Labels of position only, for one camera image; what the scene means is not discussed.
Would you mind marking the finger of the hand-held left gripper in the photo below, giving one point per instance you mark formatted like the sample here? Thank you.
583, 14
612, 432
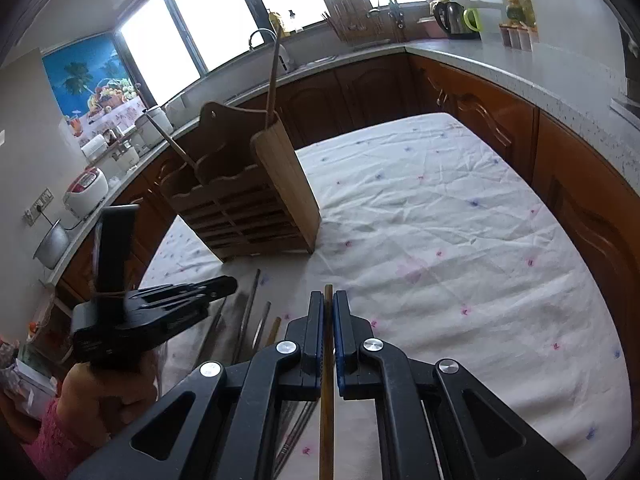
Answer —
175, 320
190, 289

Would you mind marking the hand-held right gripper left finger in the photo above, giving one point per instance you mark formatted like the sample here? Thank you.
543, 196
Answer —
314, 340

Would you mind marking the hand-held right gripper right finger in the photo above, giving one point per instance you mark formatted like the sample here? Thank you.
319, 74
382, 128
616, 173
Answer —
344, 340

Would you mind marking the metal chopstick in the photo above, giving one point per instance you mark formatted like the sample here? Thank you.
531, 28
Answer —
247, 315
211, 330
172, 142
299, 427
261, 327

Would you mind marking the wooden chopstick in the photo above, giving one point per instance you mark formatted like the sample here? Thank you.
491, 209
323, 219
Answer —
326, 435
273, 85
273, 331

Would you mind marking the wooden utensil holder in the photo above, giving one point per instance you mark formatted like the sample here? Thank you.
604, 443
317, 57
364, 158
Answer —
240, 210

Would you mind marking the person's left forearm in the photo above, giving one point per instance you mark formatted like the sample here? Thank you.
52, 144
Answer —
100, 395

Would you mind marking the cluttered storage shelf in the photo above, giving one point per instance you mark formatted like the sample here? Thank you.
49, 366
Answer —
25, 370

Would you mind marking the aluminium pot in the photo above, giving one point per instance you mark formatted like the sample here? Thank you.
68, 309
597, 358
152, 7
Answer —
50, 245

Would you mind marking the floral white tablecloth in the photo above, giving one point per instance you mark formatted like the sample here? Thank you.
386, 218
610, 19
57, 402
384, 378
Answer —
425, 260

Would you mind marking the pink lace garment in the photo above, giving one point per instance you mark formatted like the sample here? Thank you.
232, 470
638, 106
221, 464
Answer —
65, 440

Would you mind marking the white and red rice cooker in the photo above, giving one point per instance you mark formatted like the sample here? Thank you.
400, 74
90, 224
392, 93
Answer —
85, 192

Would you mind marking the tall white electric cooker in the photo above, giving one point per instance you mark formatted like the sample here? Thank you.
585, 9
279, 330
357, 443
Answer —
152, 127

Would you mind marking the white box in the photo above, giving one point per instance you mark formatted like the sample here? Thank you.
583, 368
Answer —
94, 147

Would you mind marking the wooden lower cabinets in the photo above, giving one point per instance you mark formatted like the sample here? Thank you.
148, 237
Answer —
375, 90

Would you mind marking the steel kitchen sink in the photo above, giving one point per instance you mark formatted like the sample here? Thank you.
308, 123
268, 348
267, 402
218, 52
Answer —
317, 61

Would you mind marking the chrome sink faucet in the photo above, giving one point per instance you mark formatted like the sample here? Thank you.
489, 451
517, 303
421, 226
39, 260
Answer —
262, 32

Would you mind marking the kitchen window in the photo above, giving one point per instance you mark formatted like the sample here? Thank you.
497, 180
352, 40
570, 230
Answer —
240, 10

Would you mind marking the clear soap dispenser bottle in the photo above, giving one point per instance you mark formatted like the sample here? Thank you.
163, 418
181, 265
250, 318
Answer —
292, 22

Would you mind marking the grey kitchen countertop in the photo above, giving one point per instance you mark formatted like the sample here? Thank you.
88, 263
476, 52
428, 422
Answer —
500, 65

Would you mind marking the wooden dish rack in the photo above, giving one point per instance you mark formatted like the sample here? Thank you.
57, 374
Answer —
355, 15

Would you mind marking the pink plastic container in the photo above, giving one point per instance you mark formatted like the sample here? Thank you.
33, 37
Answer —
427, 27

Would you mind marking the steel electric kettle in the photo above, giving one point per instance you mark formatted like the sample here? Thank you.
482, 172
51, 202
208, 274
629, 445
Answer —
450, 20

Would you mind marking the green cup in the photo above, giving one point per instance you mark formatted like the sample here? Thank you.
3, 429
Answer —
472, 19

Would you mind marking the spice jar rack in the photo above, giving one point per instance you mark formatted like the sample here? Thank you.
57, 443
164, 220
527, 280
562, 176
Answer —
517, 37

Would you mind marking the group of sauce bottles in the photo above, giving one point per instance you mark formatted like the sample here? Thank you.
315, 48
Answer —
517, 9

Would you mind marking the range hood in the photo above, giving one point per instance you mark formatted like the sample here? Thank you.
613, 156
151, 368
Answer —
630, 60

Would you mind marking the grey wall socket strip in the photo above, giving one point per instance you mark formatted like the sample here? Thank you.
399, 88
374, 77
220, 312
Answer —
37, 206

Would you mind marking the tropical fruit wall poster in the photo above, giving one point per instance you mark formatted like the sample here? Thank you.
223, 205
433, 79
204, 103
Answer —
80, 75

